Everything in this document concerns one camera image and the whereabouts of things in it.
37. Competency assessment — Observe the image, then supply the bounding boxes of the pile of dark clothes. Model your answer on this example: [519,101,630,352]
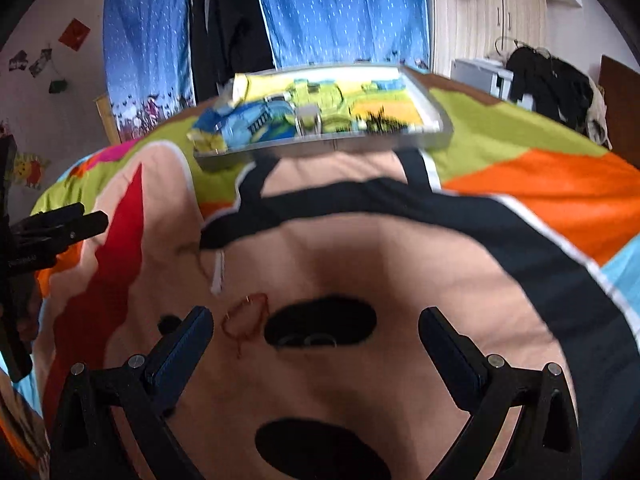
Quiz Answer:
[489,37,613,151]

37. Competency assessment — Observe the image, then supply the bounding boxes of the red square wall decoration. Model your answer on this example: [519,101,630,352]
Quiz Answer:
[58,18,91,52]

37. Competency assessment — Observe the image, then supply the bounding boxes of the black bead necklace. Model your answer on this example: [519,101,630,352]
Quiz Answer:
[357,106,409,136]

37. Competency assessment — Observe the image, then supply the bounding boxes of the beige wooden wardrobe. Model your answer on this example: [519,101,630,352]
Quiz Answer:
[428,0,547,77]

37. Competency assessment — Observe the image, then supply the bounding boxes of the blue dotted wardrobe curtain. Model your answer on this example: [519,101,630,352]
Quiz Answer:
[259,0,431,68]
[102,0,195,141]

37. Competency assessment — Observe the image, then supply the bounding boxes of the dark hanging clothes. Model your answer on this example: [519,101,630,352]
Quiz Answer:
[190,0,274,102]

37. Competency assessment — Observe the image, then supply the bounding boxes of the red string bracelet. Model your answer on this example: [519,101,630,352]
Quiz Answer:
[220,291,271,359]

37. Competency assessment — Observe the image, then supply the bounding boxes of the cartoon print cloth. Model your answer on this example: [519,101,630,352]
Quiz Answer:
[188,74,424,154]

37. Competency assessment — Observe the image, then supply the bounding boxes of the blue dotted wardrobe curtain left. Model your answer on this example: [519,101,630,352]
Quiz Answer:
[102,0,195,141]

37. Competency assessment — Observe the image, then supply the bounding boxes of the white pearl strand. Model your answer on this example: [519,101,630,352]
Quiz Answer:
[210,250,224,296]

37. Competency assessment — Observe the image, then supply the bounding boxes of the yellow cartoon wall sticker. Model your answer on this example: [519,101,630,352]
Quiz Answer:
[12,153,50,188]

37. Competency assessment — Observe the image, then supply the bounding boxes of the colourful cartoon bedspread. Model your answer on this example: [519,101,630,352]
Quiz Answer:
[1,75,639,479]

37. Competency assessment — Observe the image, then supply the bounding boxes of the person's left hand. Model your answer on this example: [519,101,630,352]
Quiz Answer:
[1,274,42,382]

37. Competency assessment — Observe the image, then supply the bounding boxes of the blue dotted wardrobe curtain right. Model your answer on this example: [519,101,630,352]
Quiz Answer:
[259,0,431,68]

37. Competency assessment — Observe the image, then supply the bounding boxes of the white bedside cabinet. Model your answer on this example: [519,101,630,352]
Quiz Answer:
[450,58,513,101]

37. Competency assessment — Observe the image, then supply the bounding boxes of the brown wooden headboard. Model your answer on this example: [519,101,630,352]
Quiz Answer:
[599,55,640,168]

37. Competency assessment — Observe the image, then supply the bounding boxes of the clear plastic jewelry clip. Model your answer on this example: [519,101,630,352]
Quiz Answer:
[294,103,322,136]

